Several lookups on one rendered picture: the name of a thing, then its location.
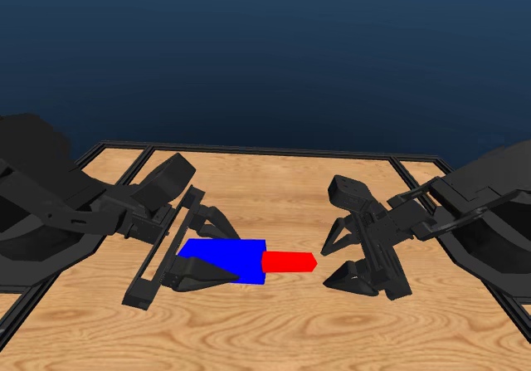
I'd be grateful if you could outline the blue hollow socket block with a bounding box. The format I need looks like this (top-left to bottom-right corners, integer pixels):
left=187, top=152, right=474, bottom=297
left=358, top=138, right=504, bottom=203
left=176, top=238, right=267, bottom=286

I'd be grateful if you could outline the thin red peg bar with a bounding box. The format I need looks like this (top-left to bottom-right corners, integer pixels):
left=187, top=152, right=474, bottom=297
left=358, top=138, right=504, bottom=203
left=261, top=251, right=319, bottom=273

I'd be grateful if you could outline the black table frame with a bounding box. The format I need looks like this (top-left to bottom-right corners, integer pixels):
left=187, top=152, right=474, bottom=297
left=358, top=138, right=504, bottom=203
left=0, top=139, right=531, bottom=339

